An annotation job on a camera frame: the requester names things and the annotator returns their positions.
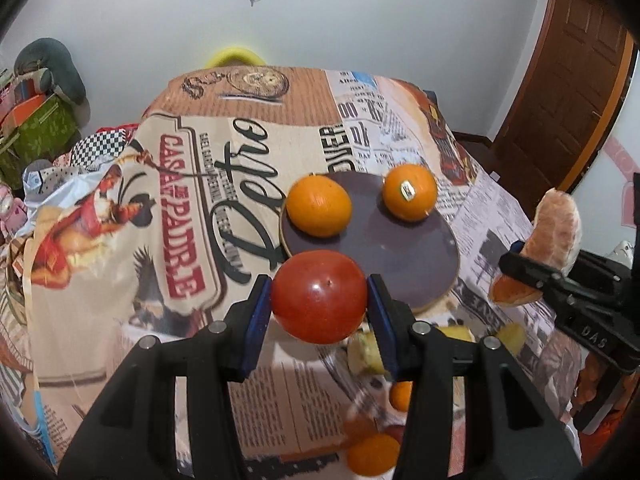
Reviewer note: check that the polka dot cloth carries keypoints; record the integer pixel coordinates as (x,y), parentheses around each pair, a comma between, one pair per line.
(55,177)

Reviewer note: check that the peeled orange fruit piece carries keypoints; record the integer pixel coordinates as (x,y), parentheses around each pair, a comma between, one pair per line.
(557,230)

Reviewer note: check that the green patterned box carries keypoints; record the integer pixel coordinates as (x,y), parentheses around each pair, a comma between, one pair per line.
(45,132)

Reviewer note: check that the pink plush toy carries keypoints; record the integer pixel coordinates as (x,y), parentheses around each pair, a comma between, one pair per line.
(7,210)

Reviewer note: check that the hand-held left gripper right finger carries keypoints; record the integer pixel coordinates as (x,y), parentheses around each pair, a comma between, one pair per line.
(382,322)

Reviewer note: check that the large orange with sticker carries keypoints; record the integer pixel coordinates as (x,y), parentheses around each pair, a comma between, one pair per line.
(412,200)

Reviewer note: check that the printed blanket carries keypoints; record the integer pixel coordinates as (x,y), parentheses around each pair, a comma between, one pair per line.
(150,240)

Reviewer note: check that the plain large orange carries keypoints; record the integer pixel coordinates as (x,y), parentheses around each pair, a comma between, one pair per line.
(319,205)

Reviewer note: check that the small orange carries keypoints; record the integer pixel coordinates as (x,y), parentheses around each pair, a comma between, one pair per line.
(400,396)
(372,456)

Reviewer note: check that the dark round plate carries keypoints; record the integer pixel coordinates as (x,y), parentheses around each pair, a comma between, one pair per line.
(400,260)

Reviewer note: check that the pale yellow lumpy fruit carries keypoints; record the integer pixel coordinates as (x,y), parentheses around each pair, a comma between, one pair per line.
(362,355)

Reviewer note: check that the red tomato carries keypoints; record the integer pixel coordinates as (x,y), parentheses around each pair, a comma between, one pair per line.
(320,300)

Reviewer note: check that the brown wooden door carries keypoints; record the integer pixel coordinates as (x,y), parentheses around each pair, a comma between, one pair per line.
(565,100)

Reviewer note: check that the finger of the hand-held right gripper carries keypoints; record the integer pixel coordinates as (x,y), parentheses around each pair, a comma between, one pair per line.
(595,266)
(530,271)

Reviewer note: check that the small dark red fruit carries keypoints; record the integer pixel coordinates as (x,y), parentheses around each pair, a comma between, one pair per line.
(395,432)

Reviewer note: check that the black white checkered cloth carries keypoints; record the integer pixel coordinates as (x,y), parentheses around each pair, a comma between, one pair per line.
(102,144)

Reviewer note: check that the grey plush pillow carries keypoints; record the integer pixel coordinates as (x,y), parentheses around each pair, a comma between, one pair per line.
(50,55)

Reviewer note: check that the smooth long yellow fruit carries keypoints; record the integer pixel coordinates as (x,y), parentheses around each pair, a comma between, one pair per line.
(512,336)

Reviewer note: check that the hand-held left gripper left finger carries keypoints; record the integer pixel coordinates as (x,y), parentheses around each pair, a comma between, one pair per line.
(257,322)

